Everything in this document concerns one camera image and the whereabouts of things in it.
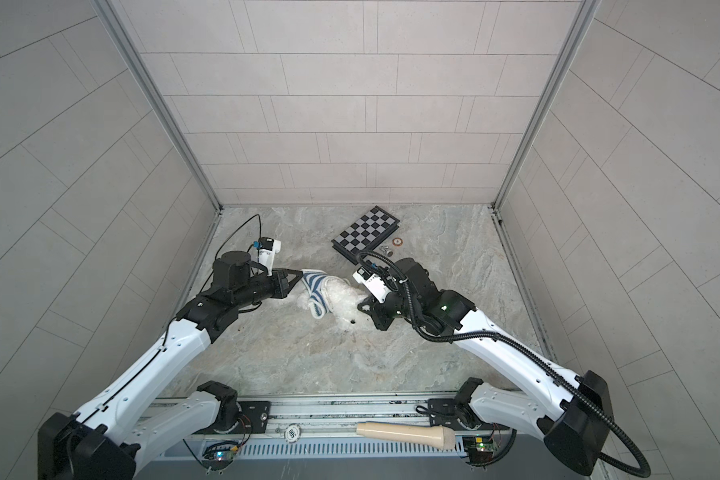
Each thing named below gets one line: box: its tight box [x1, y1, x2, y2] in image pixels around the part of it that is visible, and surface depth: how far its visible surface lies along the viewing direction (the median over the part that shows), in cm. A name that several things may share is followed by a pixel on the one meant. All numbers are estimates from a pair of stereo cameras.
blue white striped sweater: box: [301, 269, 333, 319], surface depth 71 cm
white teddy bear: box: [296, 277, 368, 334], surface depth 71 cm
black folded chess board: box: [331, 205, 401, 265], surface depth 107 cm
